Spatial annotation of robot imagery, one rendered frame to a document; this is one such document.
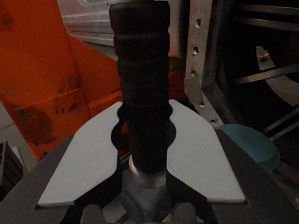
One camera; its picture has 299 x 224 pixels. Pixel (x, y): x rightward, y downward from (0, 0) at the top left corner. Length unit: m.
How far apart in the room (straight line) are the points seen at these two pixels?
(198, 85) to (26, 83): 0.35
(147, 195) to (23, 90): 0.43
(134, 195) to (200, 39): 0.48
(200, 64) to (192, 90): 0.06
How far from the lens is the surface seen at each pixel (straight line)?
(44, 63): 0.41
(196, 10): 0.33
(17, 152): 0.83
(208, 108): 0.35
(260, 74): 0.41
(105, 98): 0.50
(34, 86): 0.41
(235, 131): 0.26
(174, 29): 0.63
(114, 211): 0.87
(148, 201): 0.55
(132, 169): 0.16
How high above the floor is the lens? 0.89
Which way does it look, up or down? 32 degrees down
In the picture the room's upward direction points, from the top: 4 degrees counter-clockwise
